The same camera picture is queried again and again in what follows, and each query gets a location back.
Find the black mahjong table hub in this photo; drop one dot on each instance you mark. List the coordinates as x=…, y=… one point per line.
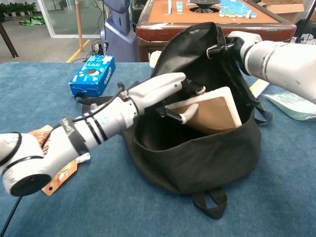
x=203, y=5

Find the brown cardboard box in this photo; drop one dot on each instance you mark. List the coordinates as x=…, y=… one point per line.
x=284, y=10

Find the orange spouted drink pouch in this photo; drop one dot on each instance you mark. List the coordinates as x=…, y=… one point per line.
x=61, y=177

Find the blue felt table cover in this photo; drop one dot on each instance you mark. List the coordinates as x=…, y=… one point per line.
x=98, y=209

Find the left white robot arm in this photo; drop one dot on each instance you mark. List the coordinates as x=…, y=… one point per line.
x=61, y=145

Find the green potted plants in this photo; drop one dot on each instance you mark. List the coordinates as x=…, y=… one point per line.
x=17, y=8

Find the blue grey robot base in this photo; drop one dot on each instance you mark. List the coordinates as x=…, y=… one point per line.
x=118, y=37

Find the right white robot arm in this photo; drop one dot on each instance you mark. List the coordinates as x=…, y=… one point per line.
x=284, y=64

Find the green mini dustpan set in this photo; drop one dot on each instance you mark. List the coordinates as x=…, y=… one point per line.
x=288, y=106

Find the black fabric backpack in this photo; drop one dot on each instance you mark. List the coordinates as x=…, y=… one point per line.
x=202, y=158

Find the blue mahjong tile pile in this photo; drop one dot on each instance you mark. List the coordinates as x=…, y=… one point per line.
x=234, y=10

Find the brown notebook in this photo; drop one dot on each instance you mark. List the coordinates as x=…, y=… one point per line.
x=217, y=113

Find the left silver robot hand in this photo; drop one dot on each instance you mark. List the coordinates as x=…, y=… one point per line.
x=158, y=90

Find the black tripod stand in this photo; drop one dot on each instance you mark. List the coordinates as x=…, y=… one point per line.
x=309, y=17

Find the white green wrap roll box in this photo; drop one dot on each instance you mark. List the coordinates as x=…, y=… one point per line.
x=259, y=87

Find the brown mahjong table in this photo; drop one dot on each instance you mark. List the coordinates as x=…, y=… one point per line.
x=160, y=14

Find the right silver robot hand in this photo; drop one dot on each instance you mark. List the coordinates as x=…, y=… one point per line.
x=247, y=38

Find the blue white mahjong tile stack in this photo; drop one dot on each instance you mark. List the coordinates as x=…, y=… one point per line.
x=179, y=7

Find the blue Oreo cookie box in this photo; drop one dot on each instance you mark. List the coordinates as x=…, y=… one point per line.
x=96, y=79

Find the dark wooden table leg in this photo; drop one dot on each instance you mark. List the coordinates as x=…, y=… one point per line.
x=8, y=42

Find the green floor cloth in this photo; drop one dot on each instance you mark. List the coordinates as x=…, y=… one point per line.
x=32, y=21

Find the wooden pole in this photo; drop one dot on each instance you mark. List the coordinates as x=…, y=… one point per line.
x=79, y=24

